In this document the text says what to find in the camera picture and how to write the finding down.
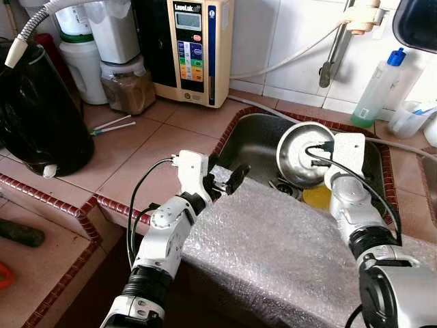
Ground shallow steel bowl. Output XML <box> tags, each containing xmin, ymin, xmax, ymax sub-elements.
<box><xmin>276</xmin><ymin>121</ymin><xmax>336</xmax><ymax>189</ymax></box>

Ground yellow plastic bowl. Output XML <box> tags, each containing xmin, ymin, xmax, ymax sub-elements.
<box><xmin>302</xmin><ymin>183</ymin><xmax>334</xmax><ymax>210</ymax></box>

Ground steel sink basin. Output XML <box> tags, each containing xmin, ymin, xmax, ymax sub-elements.
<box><xmin>217</xmin><ymin>112</ymin><xmax>391</xmax><ymax>209</ymax></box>

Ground clear bubble wrap sheet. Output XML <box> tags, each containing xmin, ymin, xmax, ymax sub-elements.
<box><xmin>180</xmin><ymin>166</ymin><xmax>437</xmax><ymax>328</ymax></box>

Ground white stick green tip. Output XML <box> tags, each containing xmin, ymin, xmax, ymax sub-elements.
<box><xmin>92</xmin><ymin>114</ymin><xmax>132</xmax><ymax>129</ymax></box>
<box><xmin>89</xmin><ymin>121</ymin><xmax>137</xmax><ymax>136</ymax></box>

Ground clear jar brown contents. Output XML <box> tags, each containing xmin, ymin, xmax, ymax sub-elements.
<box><xmin>100</xmin><ymin>56</ymin><xmax>157</xmax><ymax>116</ymax></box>

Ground beige water ionizer machine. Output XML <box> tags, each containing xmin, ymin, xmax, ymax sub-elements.
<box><xmin>132</xmin><ymin>0</ymin><xmax>235</xmax><ymax>110</ymax></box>

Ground thin white tube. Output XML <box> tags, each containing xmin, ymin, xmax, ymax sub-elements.
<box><xmin>231</xmin><ymin>20</ymin><xmax>346</xmax><ymax>81</ymax></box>

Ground white jar green band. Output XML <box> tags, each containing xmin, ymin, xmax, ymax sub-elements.
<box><xmin>59</xmin><ymin>34</ymin><xmax>110</xmax><ymax>106</ymax></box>

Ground clear bottle blue cap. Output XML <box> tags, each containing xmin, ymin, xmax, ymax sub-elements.
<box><xmin>351</xmin><ymin>47</ymin><xmax>408</xmax><ymax>129</ymax></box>

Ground clear plastic cup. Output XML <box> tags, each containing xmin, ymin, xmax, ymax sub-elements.
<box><xmin>389</xmin><ymin>100</ymin><xmax>436</xmax><ymax>138</ymax></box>

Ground black kettle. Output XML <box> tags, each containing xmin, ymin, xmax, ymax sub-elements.
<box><xmin>0</xmin><ymin>38</ymin><xmax>96</xmax><ymax>179</ymax></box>

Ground white plastic bottle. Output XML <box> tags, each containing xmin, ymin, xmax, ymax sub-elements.
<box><xmin>423</xmin><ymin>115</ymin><xmax>437</xmax><ymax>148</ymax></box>

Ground red bottle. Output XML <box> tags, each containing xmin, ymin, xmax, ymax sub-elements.
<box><xmin>34</xmin><ymin>33</ymin><xmax>77</xmax><ymax>96</ymax></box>

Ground white labelled container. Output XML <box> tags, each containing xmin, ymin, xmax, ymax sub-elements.
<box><xmin>55</xmin><ymin>3</ymin><xmax>93</xmax><ymax>38</ymax></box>

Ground dark green vegetable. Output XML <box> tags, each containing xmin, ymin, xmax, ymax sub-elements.
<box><xmin>0</xmin><ymin>218</ymin><xmax>46</xmax><ymax>249</ymax></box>

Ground dark blue hanging pan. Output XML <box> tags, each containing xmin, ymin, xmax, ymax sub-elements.
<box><xmin>393</xmin><ymin>0</ymin><xmax>437</xmax><ymax>53</ymax></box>

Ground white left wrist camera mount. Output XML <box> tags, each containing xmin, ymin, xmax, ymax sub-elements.
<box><xmin>171</xmin><ymin>150</ymin><xmax>210</xmax><ymax>200</ymax></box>

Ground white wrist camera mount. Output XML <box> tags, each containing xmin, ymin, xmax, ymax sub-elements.
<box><xmin>171</xmin><ymin>150</ymin><xmax>210</xmax><ymax>200</ymax></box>
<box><xmin>327</xmin><ymin>133</ymin><xmax>367</xmax><ymax>180</ymax></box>

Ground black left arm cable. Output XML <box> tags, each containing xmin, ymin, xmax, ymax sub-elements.
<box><xmin>126</xmin><ymin>157</ymin><xmax>180</xmax><ymax>271</ymax></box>

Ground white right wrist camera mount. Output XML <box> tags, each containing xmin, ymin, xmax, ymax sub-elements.
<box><xmin>327</xmin><ymin>133</ymin><xmax>367</xmax><ymax>180</ymax></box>

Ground beige wall faucet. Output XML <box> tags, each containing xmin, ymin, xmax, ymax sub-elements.
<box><xmin>319</xmin><ymin>0</ymin><xmax>383</xmax><ymax>89</ymax></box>

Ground grey counter hose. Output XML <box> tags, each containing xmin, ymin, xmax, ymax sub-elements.
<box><xmin>229</xmin><ymin>94</ymin><xmax>437</xmax><ymax>161</ymax></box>

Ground orange plastic ring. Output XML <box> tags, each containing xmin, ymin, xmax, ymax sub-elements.
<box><xmin>0</xmin><ymin>262</ymin><xmax>17</xmax><ymax>292</ymax></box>

